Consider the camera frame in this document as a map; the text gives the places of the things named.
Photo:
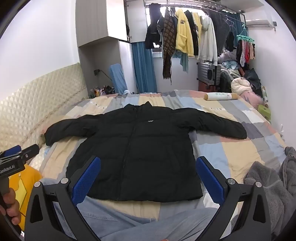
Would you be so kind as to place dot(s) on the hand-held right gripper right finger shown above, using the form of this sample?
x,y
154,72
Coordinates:
x,y
211,183

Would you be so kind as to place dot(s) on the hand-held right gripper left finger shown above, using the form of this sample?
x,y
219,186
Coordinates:
x,y
86,183

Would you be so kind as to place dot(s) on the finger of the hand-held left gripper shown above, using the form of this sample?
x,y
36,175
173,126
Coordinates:
x,y
10,150
30,151

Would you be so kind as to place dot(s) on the black puffer jacket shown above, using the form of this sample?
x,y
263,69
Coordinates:
x,y
143,150

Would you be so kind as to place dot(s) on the pile of clothes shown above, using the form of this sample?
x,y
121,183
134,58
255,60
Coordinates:
x,y
231,67

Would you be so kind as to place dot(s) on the person's left hand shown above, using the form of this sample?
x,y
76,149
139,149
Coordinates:
x,y
11,206

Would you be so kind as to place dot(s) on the yellow garment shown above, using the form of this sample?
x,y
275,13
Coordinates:
x,y
25,185

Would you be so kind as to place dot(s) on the patchwork bed quilt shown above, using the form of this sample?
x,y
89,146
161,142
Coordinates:
x,y
231,143

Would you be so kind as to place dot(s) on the cream quilted headboard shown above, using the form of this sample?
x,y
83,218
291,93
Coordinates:
x,y
34,104

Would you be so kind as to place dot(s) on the grey fleece blanket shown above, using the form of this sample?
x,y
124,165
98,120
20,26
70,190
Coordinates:
x,y
272,185

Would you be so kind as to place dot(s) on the person's blue jeans legs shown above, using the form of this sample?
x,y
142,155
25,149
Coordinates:
x,y
138,227

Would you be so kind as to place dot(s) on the white rolled pillow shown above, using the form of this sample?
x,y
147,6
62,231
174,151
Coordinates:
x,y
220,96

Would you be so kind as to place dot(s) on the green box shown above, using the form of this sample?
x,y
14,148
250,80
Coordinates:
x,y
264,112

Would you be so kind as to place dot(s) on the group of small bottles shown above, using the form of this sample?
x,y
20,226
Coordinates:
x,y
99,91

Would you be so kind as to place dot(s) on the pink cloth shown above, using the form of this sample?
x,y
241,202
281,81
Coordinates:
x,y
253,98

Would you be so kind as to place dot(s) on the cream puffer coat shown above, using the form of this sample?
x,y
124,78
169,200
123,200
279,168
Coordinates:
x,y
240,87

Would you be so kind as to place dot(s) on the silver suitcase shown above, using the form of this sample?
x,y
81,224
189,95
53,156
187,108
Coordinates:
x,y
209,74

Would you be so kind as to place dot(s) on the grey wardrobe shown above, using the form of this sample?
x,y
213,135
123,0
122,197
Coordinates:
x,y
101,58

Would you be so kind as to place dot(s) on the blue curtain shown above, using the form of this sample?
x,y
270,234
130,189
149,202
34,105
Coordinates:
x,y
144,69

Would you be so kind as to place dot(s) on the hanging white hoodie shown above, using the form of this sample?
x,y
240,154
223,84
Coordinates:
x,y
209,41

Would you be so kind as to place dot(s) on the hanging brown plaid scarf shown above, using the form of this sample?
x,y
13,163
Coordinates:
x,y
167,46

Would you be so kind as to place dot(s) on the green clip hanger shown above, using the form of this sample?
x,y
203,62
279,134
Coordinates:
x,y
245,38

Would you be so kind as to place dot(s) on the hanging yellow fleece hoodie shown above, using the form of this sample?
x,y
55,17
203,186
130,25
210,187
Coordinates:
x,y
182,34

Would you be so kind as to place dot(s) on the hanging dark grey sweater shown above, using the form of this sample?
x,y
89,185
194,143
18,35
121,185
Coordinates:
x,y
219,27

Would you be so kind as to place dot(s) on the white air conditioner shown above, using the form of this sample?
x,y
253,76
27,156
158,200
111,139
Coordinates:
x,y
259,20

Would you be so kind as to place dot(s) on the black wall socket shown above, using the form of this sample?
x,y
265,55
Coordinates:
x,y
96,72

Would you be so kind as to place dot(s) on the metal clothes rail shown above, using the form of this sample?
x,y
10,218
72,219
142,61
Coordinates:
x,y
192,4

